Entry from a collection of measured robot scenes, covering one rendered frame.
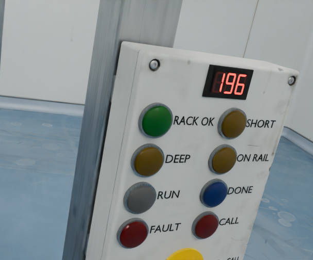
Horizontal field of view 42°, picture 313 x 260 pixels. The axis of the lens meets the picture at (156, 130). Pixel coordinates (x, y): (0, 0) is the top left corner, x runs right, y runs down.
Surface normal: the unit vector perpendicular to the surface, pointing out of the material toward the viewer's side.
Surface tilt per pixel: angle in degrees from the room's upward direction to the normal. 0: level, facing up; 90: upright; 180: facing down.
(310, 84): 90
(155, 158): 88
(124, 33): 90
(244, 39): 90
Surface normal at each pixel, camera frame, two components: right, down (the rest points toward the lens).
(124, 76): -0.88, -0.03
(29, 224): 0.19, -0.93
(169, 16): 0.44, 0.36
